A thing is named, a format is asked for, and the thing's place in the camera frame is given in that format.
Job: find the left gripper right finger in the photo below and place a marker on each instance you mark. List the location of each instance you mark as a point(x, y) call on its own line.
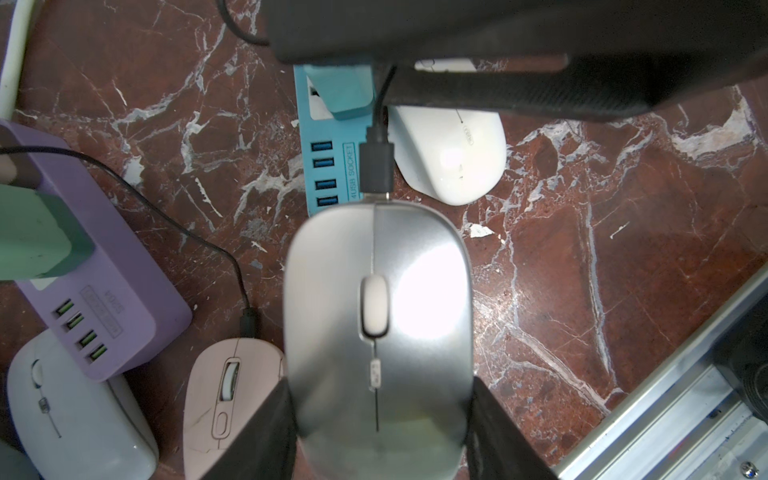
point(495, 447)

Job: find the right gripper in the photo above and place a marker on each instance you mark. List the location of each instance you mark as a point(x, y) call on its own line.
point(589, 89)

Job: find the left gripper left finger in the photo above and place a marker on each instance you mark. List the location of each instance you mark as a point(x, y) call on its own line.
point(266, 446)

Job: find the silver wireless mouse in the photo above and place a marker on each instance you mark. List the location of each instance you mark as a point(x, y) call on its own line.
point(378, 337)

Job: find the teal power strip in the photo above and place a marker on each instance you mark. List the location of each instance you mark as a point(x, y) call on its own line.
point(330, 153)

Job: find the teal usb charger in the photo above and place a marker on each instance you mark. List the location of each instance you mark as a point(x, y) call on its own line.
point(339, 92)

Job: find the purple power strip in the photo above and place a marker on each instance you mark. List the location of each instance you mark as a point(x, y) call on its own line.
point(115, 311)

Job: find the green usb charger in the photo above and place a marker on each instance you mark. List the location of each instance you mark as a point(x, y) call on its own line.
point(40, 236)

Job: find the pink wireless mouse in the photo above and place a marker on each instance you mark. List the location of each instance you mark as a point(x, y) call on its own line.
point(228, 382)

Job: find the lavender white wireless mouse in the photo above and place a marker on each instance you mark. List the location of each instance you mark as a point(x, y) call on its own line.
point(72, 427)

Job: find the light blue wireless mouse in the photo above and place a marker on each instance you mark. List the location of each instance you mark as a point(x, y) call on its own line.
point(15, 466)

